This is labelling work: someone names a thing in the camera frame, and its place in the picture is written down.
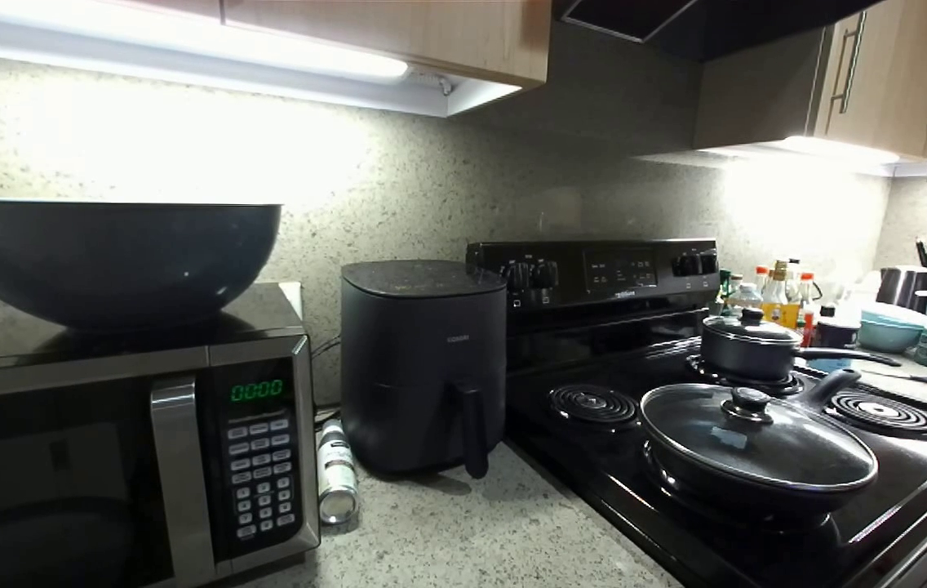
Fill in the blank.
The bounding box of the steel pot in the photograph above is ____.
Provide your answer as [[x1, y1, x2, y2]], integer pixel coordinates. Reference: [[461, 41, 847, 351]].
[[697, 308, 899, 386]]

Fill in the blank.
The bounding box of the small pot lid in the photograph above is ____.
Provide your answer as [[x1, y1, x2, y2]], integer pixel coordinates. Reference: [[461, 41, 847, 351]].
[[702, 308, 801, 354]]

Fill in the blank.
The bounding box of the black air fryer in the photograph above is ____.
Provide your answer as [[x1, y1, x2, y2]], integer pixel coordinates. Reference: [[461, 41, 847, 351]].
[[335, 259, 508, 479]]

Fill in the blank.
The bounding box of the black electric stove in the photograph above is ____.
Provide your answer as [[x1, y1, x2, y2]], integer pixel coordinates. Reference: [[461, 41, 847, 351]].
[[464, 238, 927, 588]]

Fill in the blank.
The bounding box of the black coil burner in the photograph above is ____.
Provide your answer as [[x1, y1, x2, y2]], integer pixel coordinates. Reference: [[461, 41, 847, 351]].
[[823, 386, 927, 441], [541, 379, 640, 435]]

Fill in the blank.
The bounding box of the clear salt shaker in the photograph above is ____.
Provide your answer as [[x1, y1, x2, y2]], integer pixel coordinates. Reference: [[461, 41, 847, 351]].
[[313, 420, 363, 533]]

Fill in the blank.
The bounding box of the wooden upper cabinet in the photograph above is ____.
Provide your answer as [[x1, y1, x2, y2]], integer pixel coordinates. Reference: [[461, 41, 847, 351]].
[[133, 0, 556, 93], [810, 0, 927, 159]]

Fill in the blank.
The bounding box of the yellow oil bottle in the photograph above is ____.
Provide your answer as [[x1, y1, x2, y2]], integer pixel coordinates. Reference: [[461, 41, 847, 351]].
[[759, 259, 792, 327]]

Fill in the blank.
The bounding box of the large glass pan lid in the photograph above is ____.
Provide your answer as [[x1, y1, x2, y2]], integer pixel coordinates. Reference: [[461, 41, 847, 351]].
[[635, 379, 882, 501]]

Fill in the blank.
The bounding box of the clear glass bottle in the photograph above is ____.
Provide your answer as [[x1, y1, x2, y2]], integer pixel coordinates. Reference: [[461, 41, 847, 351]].
[[792, 270, 823, 331]]

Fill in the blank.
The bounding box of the under cabinet light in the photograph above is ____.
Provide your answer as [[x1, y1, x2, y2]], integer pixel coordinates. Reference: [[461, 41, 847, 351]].
[[0, 9, 522, 119]]

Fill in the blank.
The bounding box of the black frying pan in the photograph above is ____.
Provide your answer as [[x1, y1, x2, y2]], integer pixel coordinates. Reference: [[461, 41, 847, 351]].
[[640, 365, 882, 523]]

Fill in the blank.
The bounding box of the black range hood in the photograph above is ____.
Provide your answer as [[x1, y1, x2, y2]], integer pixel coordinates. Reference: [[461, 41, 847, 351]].
[[557, 0, 882, 65]]

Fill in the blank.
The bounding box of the dark round bowl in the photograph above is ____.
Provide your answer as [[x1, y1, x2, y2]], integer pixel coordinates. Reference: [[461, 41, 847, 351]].
[[0, 196, 285, 331]]

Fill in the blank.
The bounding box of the teal bowl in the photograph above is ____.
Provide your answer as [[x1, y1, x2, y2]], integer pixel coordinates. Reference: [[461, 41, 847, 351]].
[[859, 305, 927, 355]]

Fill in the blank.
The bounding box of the black countertop appliance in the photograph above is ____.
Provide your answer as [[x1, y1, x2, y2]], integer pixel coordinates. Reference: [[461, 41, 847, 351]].
[[873, 235, 927, 322]]

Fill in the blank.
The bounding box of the stainless steel microwave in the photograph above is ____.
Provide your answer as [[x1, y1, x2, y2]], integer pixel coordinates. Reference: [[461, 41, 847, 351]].
[[0, 280, 324, 588]]

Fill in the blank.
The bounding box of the metal cabinet door handle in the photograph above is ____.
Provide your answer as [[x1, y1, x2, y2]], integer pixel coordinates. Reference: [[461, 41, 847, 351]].
[[830, 9, 865, 137]]

